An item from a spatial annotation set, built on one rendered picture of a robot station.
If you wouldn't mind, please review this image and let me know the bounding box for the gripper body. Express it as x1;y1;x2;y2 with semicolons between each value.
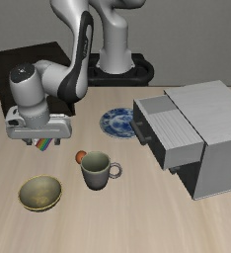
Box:
5;105;73;140

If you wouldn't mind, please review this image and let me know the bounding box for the rainbow cake wedge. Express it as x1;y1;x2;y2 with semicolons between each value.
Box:
34;137;54;153

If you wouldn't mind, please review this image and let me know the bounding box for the blue patterned plate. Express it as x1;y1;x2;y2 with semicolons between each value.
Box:
99;107;137;139

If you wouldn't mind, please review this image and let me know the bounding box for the small orange fruit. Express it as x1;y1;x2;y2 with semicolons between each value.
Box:
74;149;88;165

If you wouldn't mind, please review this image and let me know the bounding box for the grey-green mug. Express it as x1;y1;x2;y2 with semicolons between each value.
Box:
79;150;123;192

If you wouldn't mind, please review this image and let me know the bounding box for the olive yellow-rimmed bowl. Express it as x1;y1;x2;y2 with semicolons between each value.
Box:
17;174;63;212

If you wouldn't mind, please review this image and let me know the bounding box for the dark brown flat board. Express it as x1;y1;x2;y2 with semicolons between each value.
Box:
0;41;77;119

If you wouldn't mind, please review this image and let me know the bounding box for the open grey drawer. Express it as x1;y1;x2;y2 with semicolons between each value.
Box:
129;94;206;172

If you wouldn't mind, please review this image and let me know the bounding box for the grey cabinet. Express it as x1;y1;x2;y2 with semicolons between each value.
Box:
163;79;231;202

